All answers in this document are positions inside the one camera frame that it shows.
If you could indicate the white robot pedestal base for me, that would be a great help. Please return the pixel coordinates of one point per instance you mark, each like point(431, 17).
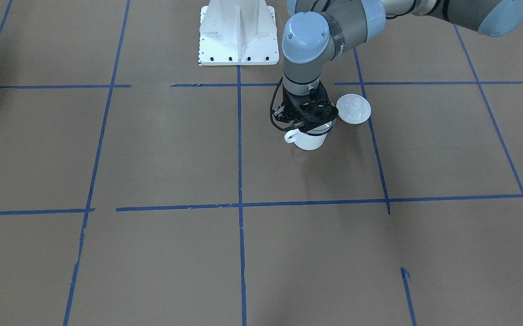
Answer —
point(238, 32)

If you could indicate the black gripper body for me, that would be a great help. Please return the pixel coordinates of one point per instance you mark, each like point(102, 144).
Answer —
point(280, 111)

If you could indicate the white enamel cup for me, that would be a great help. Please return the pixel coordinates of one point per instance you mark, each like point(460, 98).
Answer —
point(310, 140)

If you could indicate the white cup lid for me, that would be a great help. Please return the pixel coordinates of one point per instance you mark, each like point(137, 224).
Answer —
point(353, 109)

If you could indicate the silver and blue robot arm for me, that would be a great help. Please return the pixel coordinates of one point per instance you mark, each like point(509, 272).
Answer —
point(319, 31)

